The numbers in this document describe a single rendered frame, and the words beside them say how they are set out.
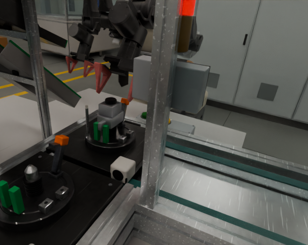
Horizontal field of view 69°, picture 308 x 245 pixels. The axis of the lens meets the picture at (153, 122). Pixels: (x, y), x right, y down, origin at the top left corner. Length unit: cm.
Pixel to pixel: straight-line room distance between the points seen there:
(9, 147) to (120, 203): 51
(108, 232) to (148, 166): 13
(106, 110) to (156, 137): 24
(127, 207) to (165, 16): 35
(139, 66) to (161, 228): 32
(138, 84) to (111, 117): 22
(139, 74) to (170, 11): 12
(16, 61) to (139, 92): 38
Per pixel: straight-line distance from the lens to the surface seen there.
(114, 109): 58
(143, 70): 38
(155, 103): 36
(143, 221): 51
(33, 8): 66
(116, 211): 48
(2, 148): 90
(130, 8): 59
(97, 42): 645
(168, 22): 32
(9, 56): 67
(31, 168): 45
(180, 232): 49
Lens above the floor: 132
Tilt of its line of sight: 27 degrees down
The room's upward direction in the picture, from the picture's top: 6 degrees clockwise
